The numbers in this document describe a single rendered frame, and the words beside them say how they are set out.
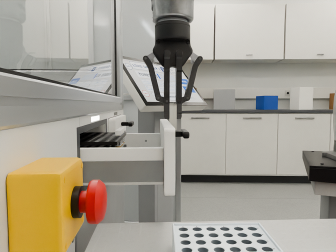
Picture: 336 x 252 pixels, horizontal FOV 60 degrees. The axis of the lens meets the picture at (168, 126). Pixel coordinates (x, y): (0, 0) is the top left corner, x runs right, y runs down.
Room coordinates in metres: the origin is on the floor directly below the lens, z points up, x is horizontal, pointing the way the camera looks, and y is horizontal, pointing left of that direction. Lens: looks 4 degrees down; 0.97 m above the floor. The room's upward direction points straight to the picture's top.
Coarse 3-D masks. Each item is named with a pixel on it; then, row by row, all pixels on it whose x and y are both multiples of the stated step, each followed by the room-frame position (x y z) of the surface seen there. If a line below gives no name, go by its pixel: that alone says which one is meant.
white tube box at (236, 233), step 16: (176, 224) 0.40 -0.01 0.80; (192, 224) 0.40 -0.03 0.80; (208, 224) 0.40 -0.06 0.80; (224, 224) 0.40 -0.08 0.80; (240, 224) 0.40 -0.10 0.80; (256, 224) 0.40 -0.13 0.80; (176, 240) 0.35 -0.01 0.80; (192, 240) 0.35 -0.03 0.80; (208, 240) 0.35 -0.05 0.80; (224, 240) 0.35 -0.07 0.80; (240, 240) 0.35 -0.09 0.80; (256, 240) 0.35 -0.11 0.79; (272, 240) 0.35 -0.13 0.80
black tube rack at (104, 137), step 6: (84, 132) 0.67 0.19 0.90; (90, 132) 0.68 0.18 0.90; (96, 132) 0.67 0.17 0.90; (102, 132) 0.67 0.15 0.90; (108, 132) 0.67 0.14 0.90; (114, 132) 0.68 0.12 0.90; (84, 138) 0.56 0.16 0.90; (90, 138) 0.55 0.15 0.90; (96, 138) 0.56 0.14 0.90; (102, 138) 0.55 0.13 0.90; (108, 138) 0.55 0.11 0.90; (84, 144) 0.50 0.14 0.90; (90, 144) 0.50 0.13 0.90; (96, 144) 0.50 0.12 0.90; (102, 144) 0.50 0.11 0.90
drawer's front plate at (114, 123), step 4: (116, 116) 0.88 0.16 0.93; (120, 116) 0.90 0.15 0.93; (124, 116) 1.01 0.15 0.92; (108, 120) 0.76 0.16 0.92; (112, 120) 0.76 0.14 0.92; (116, 120) 0.79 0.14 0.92; (120, 120) 0.89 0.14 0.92; (124, 120) 1.01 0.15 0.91; (108, 124) 0.76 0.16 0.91; (112, 124) 0.76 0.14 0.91; (116, 124) 0.79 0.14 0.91; (120, 124) 0.88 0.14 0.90; (112, 128) 0.76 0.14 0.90; (116, 128) 0.79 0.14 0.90; (124, 128) 1.01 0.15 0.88
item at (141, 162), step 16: (128, 144) 0.71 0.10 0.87; (144, 144) 0.71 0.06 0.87; (96, 160) 0.47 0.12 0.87; (112, 160) 0.47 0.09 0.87; (128, 160) 0.47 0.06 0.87; (144, 160) 0.47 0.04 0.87; (160, 160) 0.47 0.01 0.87; (96, 176) 0.46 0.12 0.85; (112, 176) 0.46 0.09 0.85; (128, 176) 0.47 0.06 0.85; (144, 176) 0.47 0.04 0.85; (160, 176) 0.47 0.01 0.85
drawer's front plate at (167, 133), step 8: (160, 120) 0.68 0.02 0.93; (160, 128) 0.67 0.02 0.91; (168, 128) 0.46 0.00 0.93; (160, 136) 0.67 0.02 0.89; (168, 136) 0.45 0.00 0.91; (160, 144) 0.68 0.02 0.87; (168, 144) 0.45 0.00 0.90; (168, 152) 0.45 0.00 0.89; (168, 160) 0.45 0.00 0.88; (168, 168) 0.45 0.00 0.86; (168, 176) 0.45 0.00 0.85; (168, 184) 0.45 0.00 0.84; (168, 192) 0.45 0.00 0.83
